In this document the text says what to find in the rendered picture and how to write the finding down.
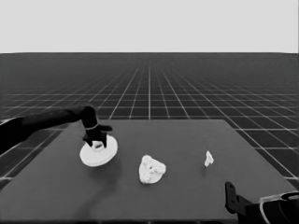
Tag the large thick white disc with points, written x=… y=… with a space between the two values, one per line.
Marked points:
x=93 y=157

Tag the small thin white T-shaped piece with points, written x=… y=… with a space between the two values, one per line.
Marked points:
x=208 y=159

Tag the small white toothed gear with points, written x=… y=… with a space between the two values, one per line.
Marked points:
x=161 y=169
x=144 y=178
x=144 y=161

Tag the white round carrier with pins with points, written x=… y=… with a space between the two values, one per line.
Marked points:
x=156 y=177

